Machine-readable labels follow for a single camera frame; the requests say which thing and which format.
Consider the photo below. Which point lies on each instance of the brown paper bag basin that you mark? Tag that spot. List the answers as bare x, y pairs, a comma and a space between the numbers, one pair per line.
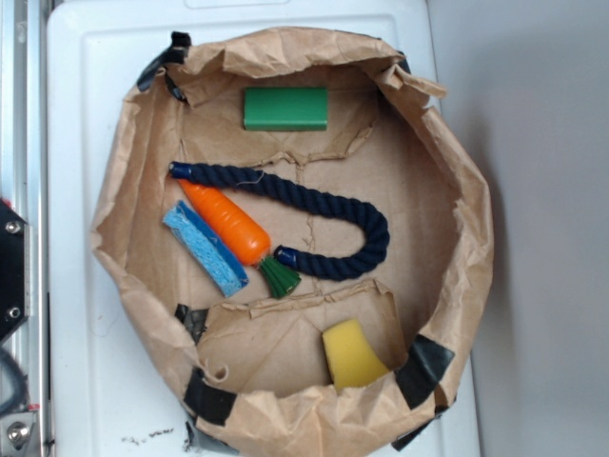
251, 369

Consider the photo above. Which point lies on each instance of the yellow sponge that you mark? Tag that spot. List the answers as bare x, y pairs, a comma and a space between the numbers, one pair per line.
351, 360

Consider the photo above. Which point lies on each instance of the metal frame rail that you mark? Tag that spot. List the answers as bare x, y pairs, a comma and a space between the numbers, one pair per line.
26, 406

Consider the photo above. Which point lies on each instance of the green rectangular block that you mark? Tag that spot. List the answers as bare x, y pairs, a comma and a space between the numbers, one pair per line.
286, 109

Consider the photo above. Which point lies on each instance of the blue sponge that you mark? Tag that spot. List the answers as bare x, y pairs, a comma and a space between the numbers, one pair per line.
206, 247

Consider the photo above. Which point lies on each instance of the orange toy carrot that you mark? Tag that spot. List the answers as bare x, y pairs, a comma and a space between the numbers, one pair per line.
243, 237

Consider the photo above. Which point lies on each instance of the white plastic tray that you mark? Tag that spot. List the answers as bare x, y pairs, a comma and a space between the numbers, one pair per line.
109, 399

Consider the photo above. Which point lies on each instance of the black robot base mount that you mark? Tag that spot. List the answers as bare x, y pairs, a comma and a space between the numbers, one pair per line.
15, 271

